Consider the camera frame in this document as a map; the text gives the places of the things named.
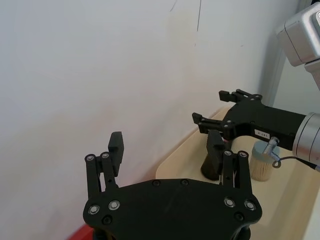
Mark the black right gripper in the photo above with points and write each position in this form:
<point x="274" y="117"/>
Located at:
<point x="262" y="120"/>

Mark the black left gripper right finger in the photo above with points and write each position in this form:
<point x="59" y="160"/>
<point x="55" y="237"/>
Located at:
<point x="214" y="152"/>

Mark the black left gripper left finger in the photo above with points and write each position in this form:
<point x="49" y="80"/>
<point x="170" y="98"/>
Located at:
<point x="117" y="152"/>

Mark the dark brown round container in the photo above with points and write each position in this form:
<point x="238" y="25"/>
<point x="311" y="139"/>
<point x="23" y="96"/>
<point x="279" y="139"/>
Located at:
<point x="207" y="172"/>

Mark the round toothpick holder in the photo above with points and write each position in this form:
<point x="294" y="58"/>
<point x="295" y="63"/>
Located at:
<point x="260" y="168"/>

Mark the red flat object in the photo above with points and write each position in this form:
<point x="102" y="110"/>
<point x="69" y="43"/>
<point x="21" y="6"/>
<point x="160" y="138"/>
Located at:
<point x="80" y="233"/>

